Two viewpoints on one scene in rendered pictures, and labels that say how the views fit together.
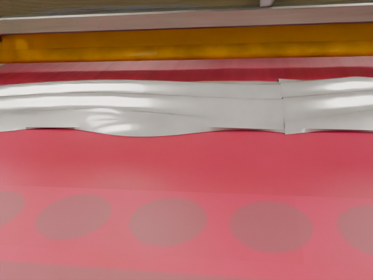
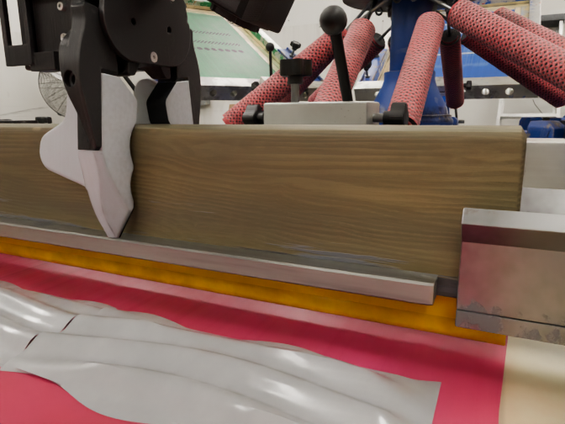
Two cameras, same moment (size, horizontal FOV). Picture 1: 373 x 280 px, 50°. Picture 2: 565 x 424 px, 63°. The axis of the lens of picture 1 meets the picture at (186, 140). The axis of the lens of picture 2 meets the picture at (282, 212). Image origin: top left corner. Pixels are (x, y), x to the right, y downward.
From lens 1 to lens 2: 0.21 m
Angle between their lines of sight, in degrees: 19
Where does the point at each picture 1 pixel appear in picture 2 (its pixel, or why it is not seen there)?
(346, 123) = (47, 371)
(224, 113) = not seen: outside the picture
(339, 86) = (120, 328)
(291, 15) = (130, 249)
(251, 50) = (133, 271)
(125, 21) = (21, 232)
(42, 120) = not seen: outside the picture
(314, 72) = (168, 304)
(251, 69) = (130, 289)
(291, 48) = (163, 275)
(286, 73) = (146, 299)
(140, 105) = not seen: outside the picture
